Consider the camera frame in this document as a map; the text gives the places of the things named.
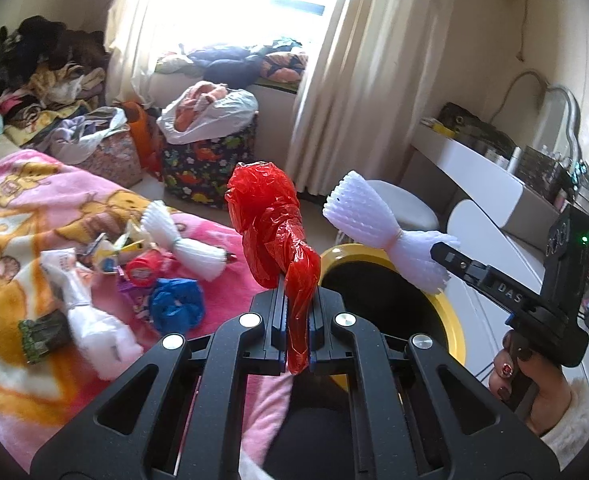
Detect white paper wrapper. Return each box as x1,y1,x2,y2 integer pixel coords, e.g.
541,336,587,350
40,248,144,382

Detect blue plastic bag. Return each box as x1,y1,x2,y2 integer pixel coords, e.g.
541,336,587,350
148,278,206,335

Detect red candy tube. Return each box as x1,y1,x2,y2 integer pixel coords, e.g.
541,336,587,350
125,249,164,287

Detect green snack wrapper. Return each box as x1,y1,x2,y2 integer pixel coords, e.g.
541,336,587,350
18,310,72,364

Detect white foam fruit net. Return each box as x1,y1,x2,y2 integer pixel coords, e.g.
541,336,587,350
323,170,460,295

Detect red plastic bag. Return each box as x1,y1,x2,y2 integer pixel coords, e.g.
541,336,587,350
225,162,320,375

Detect purple snack wrapper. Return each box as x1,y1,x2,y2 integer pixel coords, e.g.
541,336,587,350
116,270,152,322

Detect yellow rimmed black trash bin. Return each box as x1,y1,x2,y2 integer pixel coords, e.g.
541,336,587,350
319,243,467,364

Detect right hand red nails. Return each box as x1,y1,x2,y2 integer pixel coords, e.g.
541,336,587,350
488,329,574,437

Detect white desk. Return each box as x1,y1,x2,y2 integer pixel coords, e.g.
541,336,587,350
411,125,558,250

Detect white chair back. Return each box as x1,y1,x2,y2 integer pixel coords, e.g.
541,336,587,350
447,200,545,292

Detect white foam net on bed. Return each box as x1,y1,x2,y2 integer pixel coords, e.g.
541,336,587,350
142,200,237,282

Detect pink cartoon bear blanket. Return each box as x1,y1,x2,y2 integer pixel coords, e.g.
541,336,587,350
0,147,295,474

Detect yellow white snack wrapper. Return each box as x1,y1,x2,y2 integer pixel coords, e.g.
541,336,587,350
76,221,152,274

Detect dinosaur print laundry basket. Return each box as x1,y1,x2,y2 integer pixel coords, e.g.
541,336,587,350
160,114,259,209

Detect floral pink fabric basket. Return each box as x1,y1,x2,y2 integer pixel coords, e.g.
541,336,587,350
76,129,144,188

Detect orange bag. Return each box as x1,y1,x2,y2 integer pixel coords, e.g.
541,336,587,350
120,101,162,180

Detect cream curtain right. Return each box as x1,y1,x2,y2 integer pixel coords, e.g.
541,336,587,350
285,0,455,195

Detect cream curtain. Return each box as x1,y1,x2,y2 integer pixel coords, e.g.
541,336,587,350
285,0,455,195
104,0,168,106

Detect white plastic bag with clothes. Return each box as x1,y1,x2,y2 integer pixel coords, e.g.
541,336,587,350
157,80,259,145

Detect cream curtain left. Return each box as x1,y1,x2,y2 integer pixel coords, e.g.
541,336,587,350
104,0,168,106

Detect clothes on window sill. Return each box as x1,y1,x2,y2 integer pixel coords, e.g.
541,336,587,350
154,37,308,92

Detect pile of clothes on bed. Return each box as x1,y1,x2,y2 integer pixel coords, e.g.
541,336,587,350
0,15,110,148

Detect white round wire stool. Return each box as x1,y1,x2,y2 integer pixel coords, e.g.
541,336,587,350
334,179,441,246

